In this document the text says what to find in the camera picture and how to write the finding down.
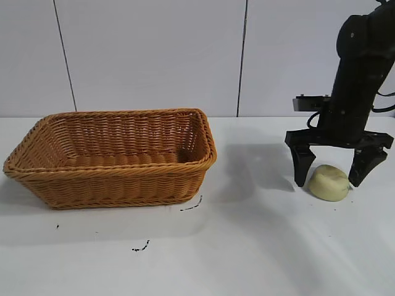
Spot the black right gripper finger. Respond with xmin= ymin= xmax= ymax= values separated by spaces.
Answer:
xmin=289 ymin=143 xmax=317 ymax=188
xmin=347 ymin=147 xmax=389 ymax=188

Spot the pale yellow round pastry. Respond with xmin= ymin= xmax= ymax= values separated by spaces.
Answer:
xmin=307 ymin=164 xmax=352 ymax=203

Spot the brown woven wicker basket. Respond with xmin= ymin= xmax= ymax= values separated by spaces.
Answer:
xmin=2 ymin=107 xmax=218 ymax=211

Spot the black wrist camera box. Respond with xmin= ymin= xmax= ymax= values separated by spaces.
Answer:
xmin=291 ymin=94 xmax=333 ymax=113

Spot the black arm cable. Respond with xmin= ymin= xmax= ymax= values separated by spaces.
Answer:
xmin=371 ymin=88 xmax=395 ymax=113

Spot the black camera cable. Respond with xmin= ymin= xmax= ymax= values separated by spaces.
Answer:
xmin=306 ymin=110 xmax=322 ymax=129

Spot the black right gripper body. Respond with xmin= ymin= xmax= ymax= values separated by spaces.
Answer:
xmin=285 ymin=56 xmax=391 ymax=149

